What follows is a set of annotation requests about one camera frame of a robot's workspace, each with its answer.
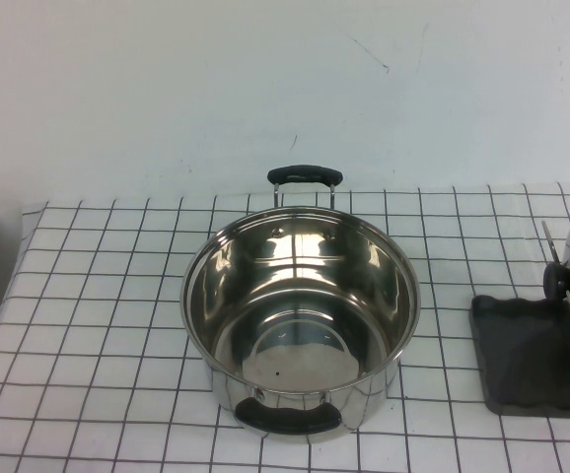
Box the stainless steel cooking pot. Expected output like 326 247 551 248
179 165 422 445

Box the grey pot lid rack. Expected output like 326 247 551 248
469 220 570 421

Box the white black checked tablecloth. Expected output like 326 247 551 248
0 179 570 473

